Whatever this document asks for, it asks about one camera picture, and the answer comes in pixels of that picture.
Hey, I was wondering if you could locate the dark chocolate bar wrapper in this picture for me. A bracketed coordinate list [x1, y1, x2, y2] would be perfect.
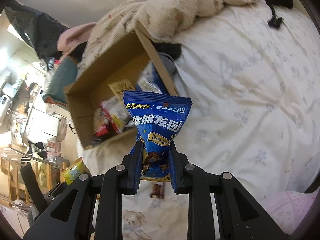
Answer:
[150, 181, 164, 199]

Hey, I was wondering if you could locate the blue noodle snack bag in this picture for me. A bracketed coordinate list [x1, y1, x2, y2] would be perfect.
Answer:
[123, 91, 193, 181]

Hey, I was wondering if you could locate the red white snack bag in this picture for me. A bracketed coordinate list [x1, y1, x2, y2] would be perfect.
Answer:
[100, 96, 131, 134]

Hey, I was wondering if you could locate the orange snack packet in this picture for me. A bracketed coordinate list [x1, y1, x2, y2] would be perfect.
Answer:
[108, 79, 136, 100]

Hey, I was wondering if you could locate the white blue snack bag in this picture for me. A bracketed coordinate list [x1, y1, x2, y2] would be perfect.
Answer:
[136, 61, 167, 94]

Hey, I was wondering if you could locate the yellow snack bag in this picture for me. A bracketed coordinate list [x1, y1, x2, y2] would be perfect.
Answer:
[62, 157, 90, 185]

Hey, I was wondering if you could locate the red white small packet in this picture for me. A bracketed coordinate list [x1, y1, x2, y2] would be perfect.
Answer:
[93, 108, 109, 137]

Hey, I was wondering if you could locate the wooden drying rack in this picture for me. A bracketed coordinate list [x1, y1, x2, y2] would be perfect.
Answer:
[1, 148, 69, 204]

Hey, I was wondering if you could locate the brown cardboard box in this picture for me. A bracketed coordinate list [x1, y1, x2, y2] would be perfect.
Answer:
[65, 25, 178, 147]

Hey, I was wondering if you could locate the teal cushion chair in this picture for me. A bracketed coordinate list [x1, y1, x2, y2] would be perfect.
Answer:
[42, 56, 78, 108]

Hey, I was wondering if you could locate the black sock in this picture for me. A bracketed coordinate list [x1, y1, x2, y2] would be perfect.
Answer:
[153, 43, 181, 60]

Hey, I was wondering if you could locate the pink pillow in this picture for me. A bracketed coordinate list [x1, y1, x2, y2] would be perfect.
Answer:
[261, 189, 319, 235]

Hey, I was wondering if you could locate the beige checkered quilt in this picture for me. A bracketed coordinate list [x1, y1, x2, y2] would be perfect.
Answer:
[77, 0, 256, 76]

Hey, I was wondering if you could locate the black plastic bag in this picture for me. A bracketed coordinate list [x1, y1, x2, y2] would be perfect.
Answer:
[4, 0, 68, 61]

